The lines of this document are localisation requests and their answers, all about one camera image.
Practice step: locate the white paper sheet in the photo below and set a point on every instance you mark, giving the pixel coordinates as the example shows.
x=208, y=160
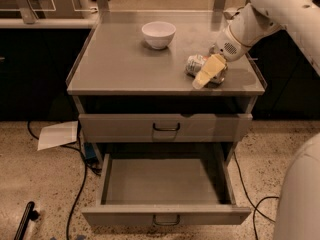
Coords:
x=57, y=135

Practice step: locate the blue box under cabinet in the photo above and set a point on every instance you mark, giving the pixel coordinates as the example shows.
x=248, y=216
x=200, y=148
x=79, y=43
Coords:
x=89, y=151

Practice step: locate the crushed 7up can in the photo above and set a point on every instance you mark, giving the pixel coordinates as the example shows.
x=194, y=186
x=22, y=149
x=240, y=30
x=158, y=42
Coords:
x=196, y=62

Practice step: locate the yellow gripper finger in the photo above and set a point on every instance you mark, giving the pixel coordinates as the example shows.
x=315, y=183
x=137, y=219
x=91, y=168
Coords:
x=212, y=69

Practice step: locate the open grey middle drawer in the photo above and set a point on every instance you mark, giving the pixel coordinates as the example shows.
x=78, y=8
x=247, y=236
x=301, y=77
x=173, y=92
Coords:
x=165, y=192

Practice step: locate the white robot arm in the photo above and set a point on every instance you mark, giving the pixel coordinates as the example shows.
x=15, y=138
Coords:
x=298, y=212

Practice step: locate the white ceramic bowl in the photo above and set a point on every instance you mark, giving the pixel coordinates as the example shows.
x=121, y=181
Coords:
x=158, y=34

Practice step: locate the closed grey top drawer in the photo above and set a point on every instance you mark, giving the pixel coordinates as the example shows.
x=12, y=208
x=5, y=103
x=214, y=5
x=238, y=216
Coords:
x=112, y=128

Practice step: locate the black power strip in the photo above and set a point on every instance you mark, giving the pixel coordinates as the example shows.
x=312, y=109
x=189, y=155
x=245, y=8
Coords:
x=30, y=214

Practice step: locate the grey metal drawer cabinet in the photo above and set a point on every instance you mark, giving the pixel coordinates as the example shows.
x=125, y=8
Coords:
x=119, y=73

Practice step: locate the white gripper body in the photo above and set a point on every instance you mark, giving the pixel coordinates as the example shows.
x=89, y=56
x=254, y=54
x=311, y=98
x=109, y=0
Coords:
x=226, y=46

